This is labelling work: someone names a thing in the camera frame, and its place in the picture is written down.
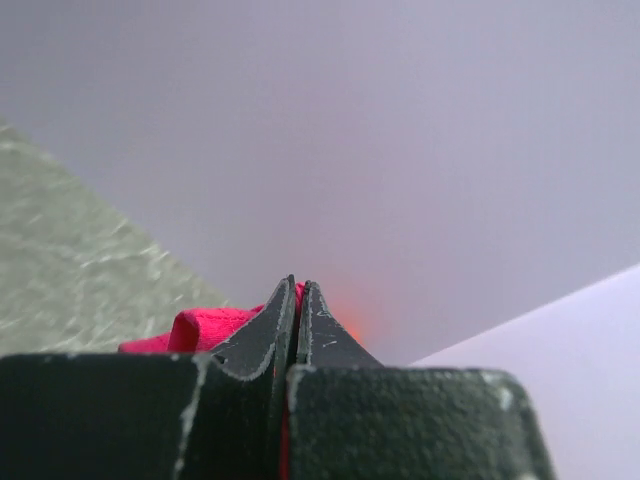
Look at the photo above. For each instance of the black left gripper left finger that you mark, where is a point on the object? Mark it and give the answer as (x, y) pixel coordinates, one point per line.
(93, 416)

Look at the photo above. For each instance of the magenta red t shirt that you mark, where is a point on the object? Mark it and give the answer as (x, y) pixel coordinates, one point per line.
(200, 332)

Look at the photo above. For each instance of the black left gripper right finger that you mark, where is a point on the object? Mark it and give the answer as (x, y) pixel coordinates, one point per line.
(351, 417)

